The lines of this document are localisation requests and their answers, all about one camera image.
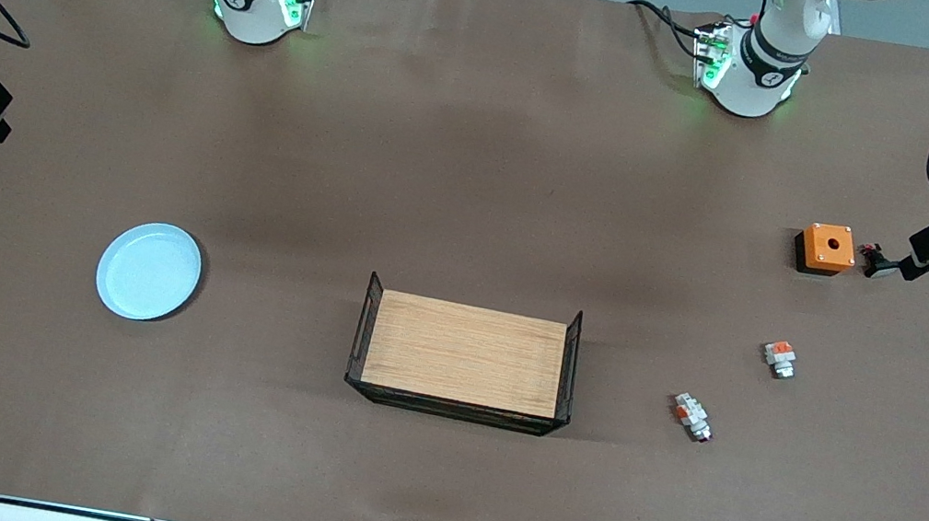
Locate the white orange push button switch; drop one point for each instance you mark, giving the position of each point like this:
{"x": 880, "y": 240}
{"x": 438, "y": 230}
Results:
{"x": 780, "y": 357}

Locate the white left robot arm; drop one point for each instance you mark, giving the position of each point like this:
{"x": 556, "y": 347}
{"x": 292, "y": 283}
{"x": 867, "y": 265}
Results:
{"x": 748, "y": 91}

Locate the brown table cover sheet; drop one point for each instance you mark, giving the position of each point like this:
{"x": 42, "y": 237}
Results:
{"x": 480, "y": 161}

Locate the orange button box with hole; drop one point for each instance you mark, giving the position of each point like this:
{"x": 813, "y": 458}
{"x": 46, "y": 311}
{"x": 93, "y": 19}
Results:
{"x": 827, "y": 246}

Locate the small black red part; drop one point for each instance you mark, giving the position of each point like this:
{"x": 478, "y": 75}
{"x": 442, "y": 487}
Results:
{"x": 871, "y": 253}

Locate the red push button switch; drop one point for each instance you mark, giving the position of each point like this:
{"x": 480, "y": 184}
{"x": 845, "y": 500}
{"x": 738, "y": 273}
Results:
{"x": 691, "y": 416}

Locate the light blue round plate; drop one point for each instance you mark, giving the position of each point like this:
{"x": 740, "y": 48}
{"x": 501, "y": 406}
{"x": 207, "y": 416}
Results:
{"x": 149, "y": 271}

